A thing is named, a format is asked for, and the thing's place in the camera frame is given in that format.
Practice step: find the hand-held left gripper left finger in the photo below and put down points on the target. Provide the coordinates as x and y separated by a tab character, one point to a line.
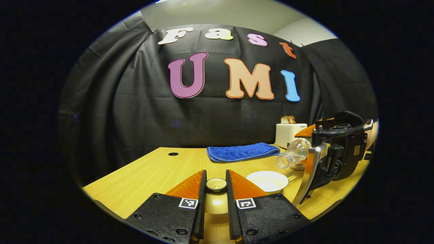
202	217

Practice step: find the clear glass water bottle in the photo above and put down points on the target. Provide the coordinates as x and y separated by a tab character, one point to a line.
295	152

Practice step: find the cream ceramic teacup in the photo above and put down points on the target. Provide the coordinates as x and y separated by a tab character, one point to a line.
268	180

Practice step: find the white toaster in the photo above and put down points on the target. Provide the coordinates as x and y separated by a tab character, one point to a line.
286	135

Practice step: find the blue folded towel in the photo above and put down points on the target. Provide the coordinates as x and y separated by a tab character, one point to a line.
240	151

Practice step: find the round brown coaster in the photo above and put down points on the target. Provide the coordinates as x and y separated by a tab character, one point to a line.
298	166

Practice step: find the black backdrop cloth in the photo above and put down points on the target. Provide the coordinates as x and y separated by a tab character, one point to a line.
118	112

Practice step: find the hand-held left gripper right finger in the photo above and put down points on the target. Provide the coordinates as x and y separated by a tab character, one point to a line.
230	217

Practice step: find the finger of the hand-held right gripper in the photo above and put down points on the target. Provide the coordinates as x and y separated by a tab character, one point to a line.
307	131

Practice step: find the toast bread slice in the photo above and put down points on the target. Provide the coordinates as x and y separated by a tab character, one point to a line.
292	119
284	120

